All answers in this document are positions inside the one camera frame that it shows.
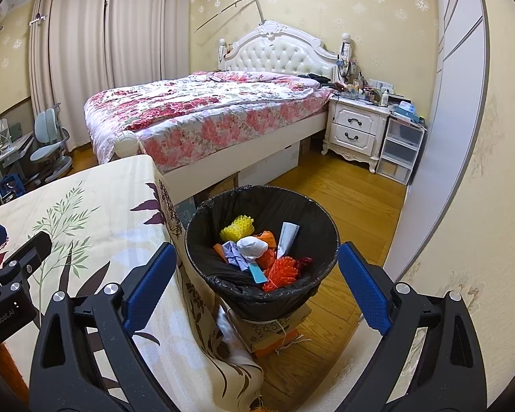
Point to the white upholstered bed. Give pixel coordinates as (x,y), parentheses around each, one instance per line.
(274,53)

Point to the lilac paper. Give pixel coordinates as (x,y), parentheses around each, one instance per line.
(234,255)

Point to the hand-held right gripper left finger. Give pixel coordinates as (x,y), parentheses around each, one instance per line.
(150,292)

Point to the grey sliding wardrobe door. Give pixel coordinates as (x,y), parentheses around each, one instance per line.
(459,116)

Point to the black lined waste bin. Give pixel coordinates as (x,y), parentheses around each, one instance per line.
(313,223)

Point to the white printed paper leaflet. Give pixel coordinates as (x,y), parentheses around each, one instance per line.
(287,238)

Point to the light blue box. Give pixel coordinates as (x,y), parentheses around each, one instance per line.
(405,107)

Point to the beige curtains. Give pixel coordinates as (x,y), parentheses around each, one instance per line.
(103,51)

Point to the flat orange box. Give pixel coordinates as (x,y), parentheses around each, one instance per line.
(268,347)

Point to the light blue desk chair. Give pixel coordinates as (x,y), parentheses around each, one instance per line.
(47,146)

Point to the yellow foam net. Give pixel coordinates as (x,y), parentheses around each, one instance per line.
(238,227)

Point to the grey study desk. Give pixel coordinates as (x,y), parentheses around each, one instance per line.
(15,146)

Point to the clear plastic drawer unit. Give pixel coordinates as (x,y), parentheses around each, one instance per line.
(399,150)

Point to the thin bent metal pole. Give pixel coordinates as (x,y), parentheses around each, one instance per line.
(231,4)

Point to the white paper ball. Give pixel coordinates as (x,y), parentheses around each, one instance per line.
(252,248)

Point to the blue plastic crate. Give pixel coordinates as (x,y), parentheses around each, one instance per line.
(13,186)

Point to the orange foam net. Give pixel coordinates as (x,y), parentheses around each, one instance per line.
(283,272)

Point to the orange cloth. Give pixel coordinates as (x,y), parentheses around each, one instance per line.
(10,373)

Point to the pile of nightstand clutter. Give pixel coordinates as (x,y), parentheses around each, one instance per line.
(360,90)

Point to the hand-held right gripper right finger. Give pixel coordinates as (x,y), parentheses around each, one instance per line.
(364,292)

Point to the white two-drawer nightstand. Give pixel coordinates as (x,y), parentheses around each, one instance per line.
(354,128)

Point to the white storage box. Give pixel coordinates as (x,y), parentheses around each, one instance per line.
(272,163)

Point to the pink floral blanket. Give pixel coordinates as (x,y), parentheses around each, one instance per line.
(206,105)

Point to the blue and white tube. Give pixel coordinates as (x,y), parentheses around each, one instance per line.
(256,274)

